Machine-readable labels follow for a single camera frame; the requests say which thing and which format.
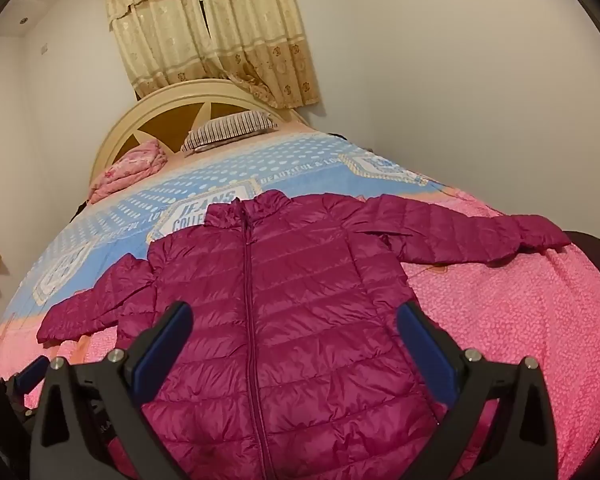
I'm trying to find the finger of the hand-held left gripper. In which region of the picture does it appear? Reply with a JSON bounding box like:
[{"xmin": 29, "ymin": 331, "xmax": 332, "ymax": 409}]
[{"xmin": 10, "ymin": 355, "xmax": 52, "ymax": 397}]

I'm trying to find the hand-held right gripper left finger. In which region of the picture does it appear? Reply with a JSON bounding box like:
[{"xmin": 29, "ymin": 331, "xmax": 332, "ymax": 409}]
[{"xmin": 30, "ymin": 301, "xmax": 196, "ymax": 480}]

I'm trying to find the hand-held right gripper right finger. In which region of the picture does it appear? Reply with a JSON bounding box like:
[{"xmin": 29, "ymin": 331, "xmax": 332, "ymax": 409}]
[{"xmin": 397, "ymin": 301, "xmax": 563, "ymax": 480}]

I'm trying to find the magenta puffer jacket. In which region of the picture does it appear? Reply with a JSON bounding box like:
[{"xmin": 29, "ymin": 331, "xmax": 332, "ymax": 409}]
[{"xmin": 36, "ymin": 189, "xmax": 572, "ymax": 480}]

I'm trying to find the pink and blue printed bedspread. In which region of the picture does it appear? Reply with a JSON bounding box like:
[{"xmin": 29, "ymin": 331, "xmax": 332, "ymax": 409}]
[{"xmin": 0, "ymin": 127, "xmax": 600, "ymax": 480}]

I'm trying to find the folded pink quilt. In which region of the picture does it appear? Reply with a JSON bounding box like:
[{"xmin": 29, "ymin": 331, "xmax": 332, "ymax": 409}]
[{"xmin": 89, "ymin": 140, "xmax": 168, "ymax": 205}]

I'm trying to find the striped pillow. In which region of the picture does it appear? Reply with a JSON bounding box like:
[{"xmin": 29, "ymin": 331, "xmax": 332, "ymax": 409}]
[{"xmin": 181, "ymin": 110, "xmax": 278, "ymax": 153}]

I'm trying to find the cream wooden headboard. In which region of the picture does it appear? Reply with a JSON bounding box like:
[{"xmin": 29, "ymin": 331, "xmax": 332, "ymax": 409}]
[{"xmin": 91, "ymin": 78, "xmax": 308, "ymax": 196}]

